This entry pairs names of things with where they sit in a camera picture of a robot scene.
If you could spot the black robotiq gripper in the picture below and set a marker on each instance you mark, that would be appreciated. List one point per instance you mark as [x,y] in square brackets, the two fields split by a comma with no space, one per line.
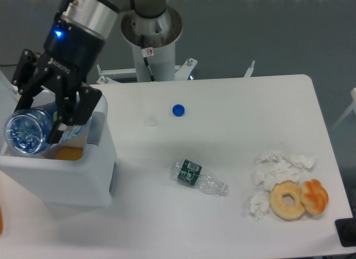
[69,54]

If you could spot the blue plastic bottle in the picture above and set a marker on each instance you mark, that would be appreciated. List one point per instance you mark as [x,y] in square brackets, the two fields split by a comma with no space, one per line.
[26,130]

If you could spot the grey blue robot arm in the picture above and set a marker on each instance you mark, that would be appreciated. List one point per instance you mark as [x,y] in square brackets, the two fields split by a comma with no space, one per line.
[98,16]

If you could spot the white trash can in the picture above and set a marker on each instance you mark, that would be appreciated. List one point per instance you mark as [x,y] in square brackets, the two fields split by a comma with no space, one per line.
[86,181]

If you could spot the blue bottle cap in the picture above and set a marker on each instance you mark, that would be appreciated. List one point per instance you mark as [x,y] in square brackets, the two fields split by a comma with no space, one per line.
[178,110]

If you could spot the clear crushed plastic bottle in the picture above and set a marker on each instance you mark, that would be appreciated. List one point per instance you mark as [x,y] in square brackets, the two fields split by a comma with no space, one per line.
[193,175]

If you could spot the orange item in bin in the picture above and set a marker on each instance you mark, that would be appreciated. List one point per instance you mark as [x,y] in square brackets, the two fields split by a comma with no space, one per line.
[69,153]

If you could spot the orange object left edge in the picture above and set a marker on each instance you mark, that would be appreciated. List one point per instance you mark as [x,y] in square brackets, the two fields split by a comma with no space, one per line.
[1,221]

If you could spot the crumpled white tissue upper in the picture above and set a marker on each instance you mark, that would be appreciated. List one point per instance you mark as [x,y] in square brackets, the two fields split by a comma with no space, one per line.
[276,167]

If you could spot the crumpled white tissue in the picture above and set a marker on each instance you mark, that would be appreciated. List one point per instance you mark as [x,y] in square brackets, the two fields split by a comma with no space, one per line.
[259,206]
[276,167]

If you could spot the crumpled white tissue lower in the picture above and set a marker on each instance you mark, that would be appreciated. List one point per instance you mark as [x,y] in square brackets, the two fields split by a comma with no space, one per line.
[259,206]

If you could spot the orange glazed bun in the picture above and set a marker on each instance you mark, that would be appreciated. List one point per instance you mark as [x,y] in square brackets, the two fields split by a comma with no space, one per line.
[313,196]

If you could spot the black device table corner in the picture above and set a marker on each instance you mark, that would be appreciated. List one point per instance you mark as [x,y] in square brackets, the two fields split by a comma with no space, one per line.
[346,231]

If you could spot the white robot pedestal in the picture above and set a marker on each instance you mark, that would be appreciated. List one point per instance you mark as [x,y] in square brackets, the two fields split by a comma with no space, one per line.
[153,45]

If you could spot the plain ring doughnut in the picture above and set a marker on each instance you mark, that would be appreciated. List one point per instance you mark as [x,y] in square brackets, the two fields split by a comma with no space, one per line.
[285,201]

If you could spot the white frame right edge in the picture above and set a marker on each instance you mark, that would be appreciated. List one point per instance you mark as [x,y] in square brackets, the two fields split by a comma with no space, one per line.
[346,113]

